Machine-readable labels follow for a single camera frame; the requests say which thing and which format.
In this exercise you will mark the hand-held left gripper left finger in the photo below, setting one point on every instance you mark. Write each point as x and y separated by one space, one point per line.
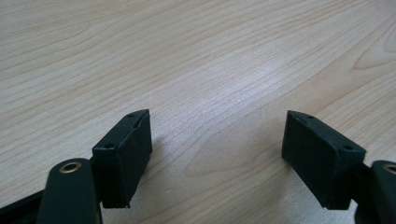
121 165

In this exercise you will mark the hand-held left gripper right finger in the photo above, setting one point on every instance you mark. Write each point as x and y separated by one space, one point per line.
320 161

